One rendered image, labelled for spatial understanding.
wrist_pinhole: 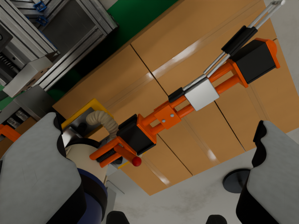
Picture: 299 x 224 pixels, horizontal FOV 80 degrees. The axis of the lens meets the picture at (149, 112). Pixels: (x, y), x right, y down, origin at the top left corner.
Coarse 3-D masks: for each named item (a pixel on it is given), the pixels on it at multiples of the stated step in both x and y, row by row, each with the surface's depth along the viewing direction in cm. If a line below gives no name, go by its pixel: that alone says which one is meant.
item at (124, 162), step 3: (144, 153) 71; (117, 159) 69; (120, 159) 69; (123, 159) 72; (114, 162) 72; (117, 162) 69; (120, 162) 69; (123, 162) 72; (126, 162) 73; (129, 162) 73; (117, 165) 73; (120, 165) 73; (123, 165) 74
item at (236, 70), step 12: (240, 48) 43; (252, 48) 40; (264, 48) 39; (228, 60) 43; (240, 60) 40; (252, 60) 40; (264, 60) 40; (276, 60) 40; (240, 72) 41; (252, 72) 41; (264, 72) 41
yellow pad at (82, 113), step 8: (88, 104) 61; (96, 104) 61; (80, 112) 62; (88, 112) 62; (72, 120) 64; (80, 120) 63; (64, 128) 65; (80, 128) 62; (88, 128) 65; (96, 128) 65; (88, 136) 67
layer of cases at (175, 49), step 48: (192, 0) 80; (240, 0) 80; (144, 48) 90; (192, 48) 90; (96, 96) 103; (144, 96) 103; (240, 96) 102; (288, 96) 101; (192, 144) 119; (240, 144) 118
